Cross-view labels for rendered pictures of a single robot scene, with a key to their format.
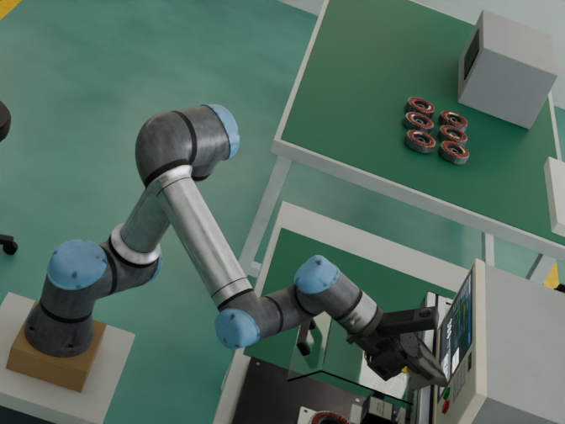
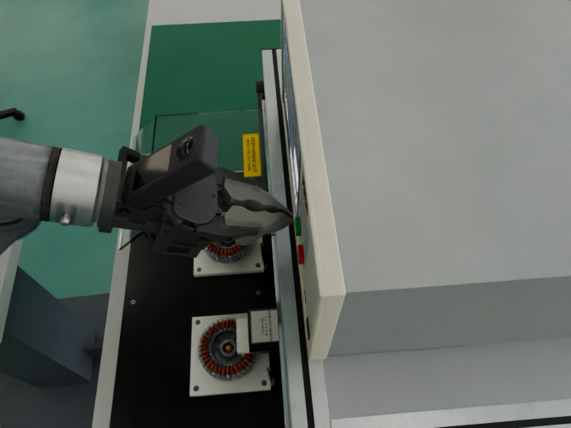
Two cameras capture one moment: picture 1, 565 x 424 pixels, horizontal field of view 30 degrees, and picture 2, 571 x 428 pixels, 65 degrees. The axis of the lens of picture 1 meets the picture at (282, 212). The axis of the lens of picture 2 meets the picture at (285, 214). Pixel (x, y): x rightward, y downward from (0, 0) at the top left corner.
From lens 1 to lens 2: 160 cm
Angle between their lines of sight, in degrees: 27
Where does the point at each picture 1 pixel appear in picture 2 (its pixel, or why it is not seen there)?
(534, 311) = (393, 36)
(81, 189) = (60, 47)
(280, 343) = not seen: hidden behind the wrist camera
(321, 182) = not seen: outside the picture
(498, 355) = (352, 164)
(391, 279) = (262, 31)
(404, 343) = (185, 205)
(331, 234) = (200, 11)
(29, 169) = (19, 48)
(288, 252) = (162, 47)
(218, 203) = not seen: hidden behind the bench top
